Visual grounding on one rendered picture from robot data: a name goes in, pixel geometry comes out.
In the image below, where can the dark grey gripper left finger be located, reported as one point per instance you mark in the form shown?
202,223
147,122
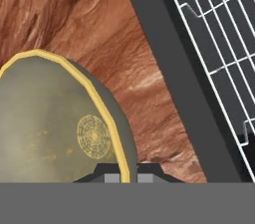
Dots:
107,172

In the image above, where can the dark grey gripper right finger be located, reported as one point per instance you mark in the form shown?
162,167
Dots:
149,173

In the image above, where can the grey bowl with yellow rim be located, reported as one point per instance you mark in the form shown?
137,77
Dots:
50,118

